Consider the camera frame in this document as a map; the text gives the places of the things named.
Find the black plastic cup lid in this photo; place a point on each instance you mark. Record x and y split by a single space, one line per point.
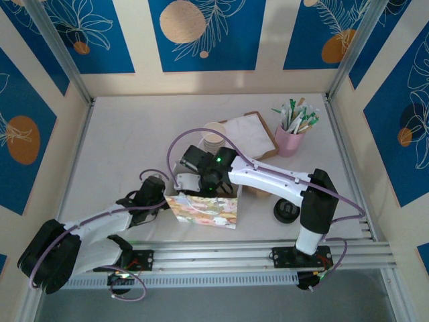
286 209

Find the aluminium rail beam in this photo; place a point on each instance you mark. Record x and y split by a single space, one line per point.
207 258

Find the stack of brown pulp carriers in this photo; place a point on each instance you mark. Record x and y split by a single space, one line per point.
256 192

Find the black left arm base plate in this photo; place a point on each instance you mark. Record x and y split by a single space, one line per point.
142 261

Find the pink holder cup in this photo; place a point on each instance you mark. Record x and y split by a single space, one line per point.
290 142

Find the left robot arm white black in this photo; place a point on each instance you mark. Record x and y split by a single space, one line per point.
100 218

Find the stack of white paper cups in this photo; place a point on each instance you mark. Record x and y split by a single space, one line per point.
214 134

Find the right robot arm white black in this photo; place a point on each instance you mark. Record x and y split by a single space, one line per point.
268 177

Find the colourful printed paper bag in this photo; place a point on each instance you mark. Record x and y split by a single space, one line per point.
207 211

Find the green white sugar stick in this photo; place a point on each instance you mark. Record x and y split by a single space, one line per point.
311 120
291 110
278 114

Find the aluminium frame post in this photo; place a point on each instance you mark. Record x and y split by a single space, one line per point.
358 47
57 47

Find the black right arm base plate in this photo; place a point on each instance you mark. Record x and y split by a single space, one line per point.
285 258

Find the wooden stirrer stick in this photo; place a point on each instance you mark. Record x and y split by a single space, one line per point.
301 107

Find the small controller board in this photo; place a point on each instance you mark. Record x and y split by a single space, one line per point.
313 280
120 276

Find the white paper napkins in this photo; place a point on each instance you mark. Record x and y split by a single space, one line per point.
248 134

